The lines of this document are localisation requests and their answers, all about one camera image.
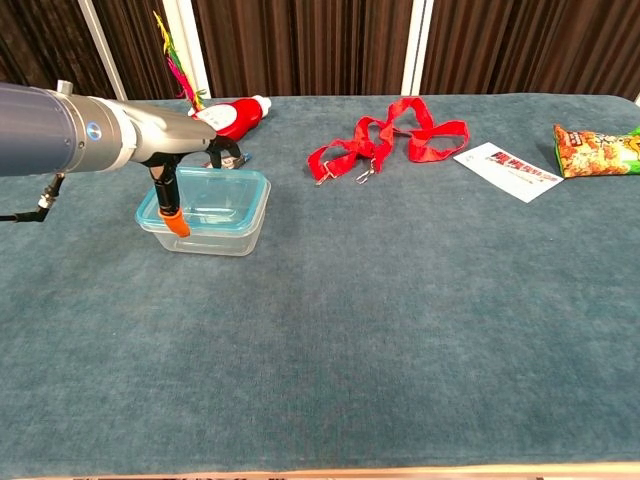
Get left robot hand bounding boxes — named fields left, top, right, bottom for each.
left=119, top=97, right=246, bottom=239

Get colourful feather shuttlecock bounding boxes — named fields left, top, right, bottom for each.
left=152, top=10, right=208, bottom=112

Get green orange snack bag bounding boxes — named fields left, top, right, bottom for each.
left=553, top=123, right=640, bottom=179

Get blue translucent lid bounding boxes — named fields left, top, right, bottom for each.
left=134, top=166, right=272, bottom=236

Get dark brown pleated curtain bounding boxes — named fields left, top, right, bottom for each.
left=0, top=0, right=640, bottom=104

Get clear plastic container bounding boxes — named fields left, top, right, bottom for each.
left=137, top=179, right=272, bottom=257

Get red lanyard with metal clips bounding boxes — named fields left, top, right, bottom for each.
left=306, top=96, right=471, bottom=186

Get red bottle with white cap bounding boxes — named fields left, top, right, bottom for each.
left=188, top=94, right=273, bottom=143

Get white card with red print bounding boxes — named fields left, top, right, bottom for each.
left=452, top=141, right=565, bottom=204

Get blue velvet table cloth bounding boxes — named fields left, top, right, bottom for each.
left=0, top=93, right=640, bottom=476

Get white frame post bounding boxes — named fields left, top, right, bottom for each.
left=401, top=0, right=435, bottom=96
left=162, top=0, right=211, bottom=99
left=77, top=0, right=129, bottom=101

